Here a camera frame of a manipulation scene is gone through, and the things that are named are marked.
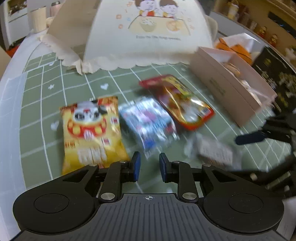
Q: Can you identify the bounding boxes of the clear beige snack packet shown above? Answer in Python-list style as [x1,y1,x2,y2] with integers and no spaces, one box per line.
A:
[185,134,242,169]

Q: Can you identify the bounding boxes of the orange white wrapped packet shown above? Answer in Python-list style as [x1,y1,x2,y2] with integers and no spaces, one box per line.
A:
[214,37,253,65]

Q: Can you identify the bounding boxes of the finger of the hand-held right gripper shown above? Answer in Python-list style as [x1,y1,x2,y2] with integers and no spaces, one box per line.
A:
[235,115,293,146]
[229,162,296,192]

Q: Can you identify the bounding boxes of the red snack packet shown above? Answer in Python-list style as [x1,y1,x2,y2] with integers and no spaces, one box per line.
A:
[139,74,215,131]

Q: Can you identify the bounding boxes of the beige cup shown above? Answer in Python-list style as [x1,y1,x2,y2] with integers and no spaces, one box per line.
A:
[30,7,48,32]

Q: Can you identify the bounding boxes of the red white rice cracker packet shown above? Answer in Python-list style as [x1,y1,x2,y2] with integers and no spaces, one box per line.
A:
[222,61,242,78]

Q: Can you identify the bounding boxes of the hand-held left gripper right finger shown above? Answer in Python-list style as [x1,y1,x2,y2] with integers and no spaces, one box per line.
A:
[159,153,238,204]

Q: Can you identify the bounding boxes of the blue snack packet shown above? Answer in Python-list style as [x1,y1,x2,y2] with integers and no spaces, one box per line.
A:
[118,97,179,154]

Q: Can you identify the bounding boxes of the pink cardboard box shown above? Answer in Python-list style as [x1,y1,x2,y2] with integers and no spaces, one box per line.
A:
[190,46,278,128]

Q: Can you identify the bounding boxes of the yellow snack packet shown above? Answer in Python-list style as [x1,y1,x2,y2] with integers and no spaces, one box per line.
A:
[60,96,130,176]

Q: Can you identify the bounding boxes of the green checked tablecloth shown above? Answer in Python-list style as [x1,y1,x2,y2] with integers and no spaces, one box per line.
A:
[21,52,296,186]

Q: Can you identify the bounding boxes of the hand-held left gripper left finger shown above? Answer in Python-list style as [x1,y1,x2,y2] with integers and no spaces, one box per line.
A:
[62,152,141,204]

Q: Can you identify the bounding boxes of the black snack bag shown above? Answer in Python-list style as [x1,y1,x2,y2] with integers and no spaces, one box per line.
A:
[252,45,296,114]

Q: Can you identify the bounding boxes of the white tissue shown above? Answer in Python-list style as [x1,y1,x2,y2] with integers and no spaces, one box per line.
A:
[220,32,258,50]

